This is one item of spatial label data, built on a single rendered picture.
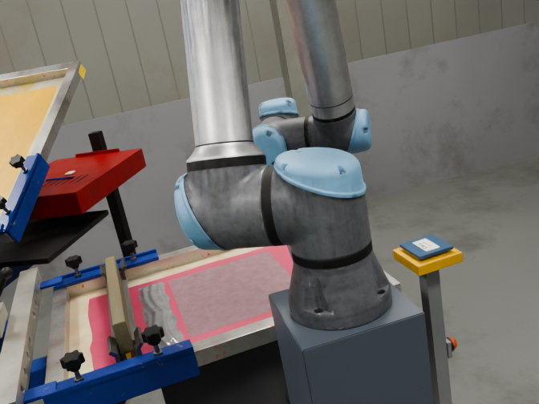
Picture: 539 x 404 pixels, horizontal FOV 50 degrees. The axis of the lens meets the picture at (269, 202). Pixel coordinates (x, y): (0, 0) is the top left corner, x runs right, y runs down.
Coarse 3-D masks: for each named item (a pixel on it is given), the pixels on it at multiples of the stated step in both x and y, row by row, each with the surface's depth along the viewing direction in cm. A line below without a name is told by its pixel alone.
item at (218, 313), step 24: (240, 288) 152; (264, 288) 149; (288, 288) 147; (192, 312) 144; (216, 312) 142; (240, 312) 140; (264, 312) 138; (96, 336) 142; (192, 336) 133; (96, 360) 131
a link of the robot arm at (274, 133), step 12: (264, 120) 108; (276, 120) 106; (288, 120) 104; (300, 120) 103; (264, 132) 101; (276, 132) 101; (288, 132) 102; (300, 132) 101; (264, 144) 101; (276, 144) 101; (288, 144) 102; (300, 144) 102; (276, 156) 102
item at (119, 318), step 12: (108, 264) 156; (108, 276) 148; (120, 276) 162; (108, 288) 142; (120, 288) 142; (120, 300) 134; (120, 312) 128; (120, 324) 124; (120, 336) 124; (120, 348) 125; (132, 348) 126
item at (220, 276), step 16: (240, 256) 171; (256, 256) 169; (272, 256) 167; (288, 256) 165; (192, 272) 167; (208, 272) 165; (224, 272) 163; (240, 272) 161; (256, 272) 159; (272, 272) 157; (128, 288) 164; (176, 288) 159; (192, 288) 157; (208, 288) 155; (224, 288) 153; (96, 304) 158; (176, 304) 150; (96, 320) 150
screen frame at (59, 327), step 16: (160, 256) 173; (176, 256) 172; (192, 256) 173; (208, 256) 175; (128, 272) 169; (144, 272) 170; (384, 272) 138; (64, 288) 164; (80, 288) 166; (96, 288) 167; (400, 288) 132; (64, 304) 154; (64, 320) 145; (272, 320) 127; (64, 336) 137; (224, 336) 124; (240, 336) 123; (256, 336) 124; (272, 336) 125; (48, 352) 131; (64, 352) 130; (208, 352) 122; (224, 352) 123; (240, 352) 124; (48, 368) 125
